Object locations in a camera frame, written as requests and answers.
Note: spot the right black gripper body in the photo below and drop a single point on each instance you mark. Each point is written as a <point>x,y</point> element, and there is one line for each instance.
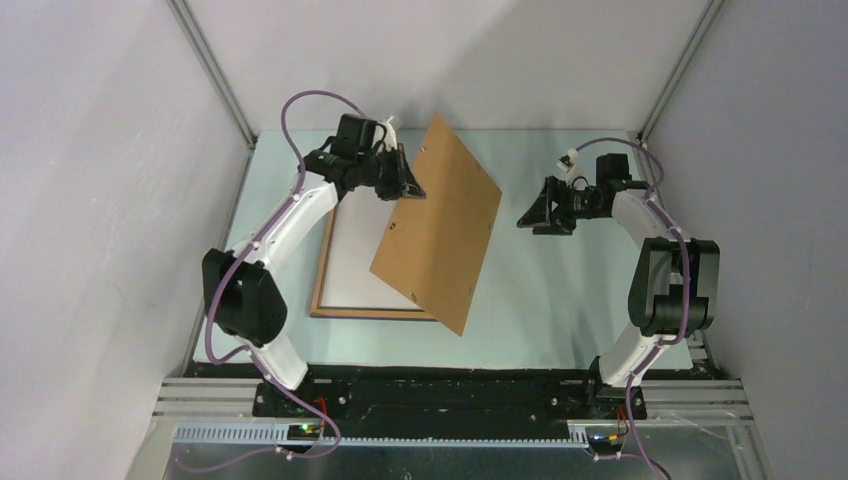
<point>573,205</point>

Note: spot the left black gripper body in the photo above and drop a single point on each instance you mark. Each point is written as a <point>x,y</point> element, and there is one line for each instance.
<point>382,171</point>

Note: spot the brown cardboard backing board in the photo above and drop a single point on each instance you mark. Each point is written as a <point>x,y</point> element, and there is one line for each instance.
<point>433,249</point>

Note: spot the wooden picture frame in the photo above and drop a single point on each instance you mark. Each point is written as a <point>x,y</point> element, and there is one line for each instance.
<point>318,310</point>

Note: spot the beach photo print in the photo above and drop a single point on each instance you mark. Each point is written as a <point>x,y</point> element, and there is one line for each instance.
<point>349,282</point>

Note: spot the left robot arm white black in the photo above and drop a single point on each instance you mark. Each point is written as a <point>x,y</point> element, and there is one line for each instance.
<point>241,288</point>

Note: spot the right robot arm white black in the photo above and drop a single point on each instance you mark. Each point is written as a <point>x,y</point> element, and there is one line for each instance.
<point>674,288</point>

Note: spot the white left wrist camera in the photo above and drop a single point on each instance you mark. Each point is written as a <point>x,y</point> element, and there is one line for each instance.
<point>390,135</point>

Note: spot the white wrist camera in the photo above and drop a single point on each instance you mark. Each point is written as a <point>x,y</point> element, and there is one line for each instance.
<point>390,135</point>
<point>568,164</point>

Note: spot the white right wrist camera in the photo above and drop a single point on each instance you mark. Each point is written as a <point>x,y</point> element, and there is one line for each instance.
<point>568,164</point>

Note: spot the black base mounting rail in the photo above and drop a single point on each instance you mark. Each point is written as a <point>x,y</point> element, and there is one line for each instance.
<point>566,399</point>

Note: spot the left aluminium corner post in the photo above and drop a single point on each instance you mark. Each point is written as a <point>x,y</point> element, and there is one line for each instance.
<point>204,53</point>

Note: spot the aluminium corner post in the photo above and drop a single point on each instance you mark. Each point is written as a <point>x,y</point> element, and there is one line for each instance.
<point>680,68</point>
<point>204,53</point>

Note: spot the right aluminium corner post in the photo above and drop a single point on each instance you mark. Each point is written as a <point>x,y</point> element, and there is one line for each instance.
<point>680,68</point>

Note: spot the grey slotted cable duct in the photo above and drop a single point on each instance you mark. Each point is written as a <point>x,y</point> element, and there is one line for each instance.
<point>285,435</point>

